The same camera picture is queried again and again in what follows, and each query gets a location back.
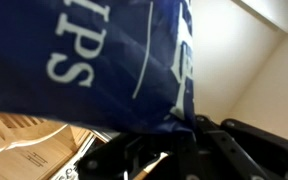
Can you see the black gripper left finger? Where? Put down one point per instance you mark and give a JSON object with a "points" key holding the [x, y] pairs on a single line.
{"points": [[117, 156]]}

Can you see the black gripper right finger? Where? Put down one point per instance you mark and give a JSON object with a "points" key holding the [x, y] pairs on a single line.
{"points": [[257, 153]]}

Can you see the blue potato chips bag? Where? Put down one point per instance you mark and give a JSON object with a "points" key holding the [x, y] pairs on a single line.
{"points": [[100, 60]]}

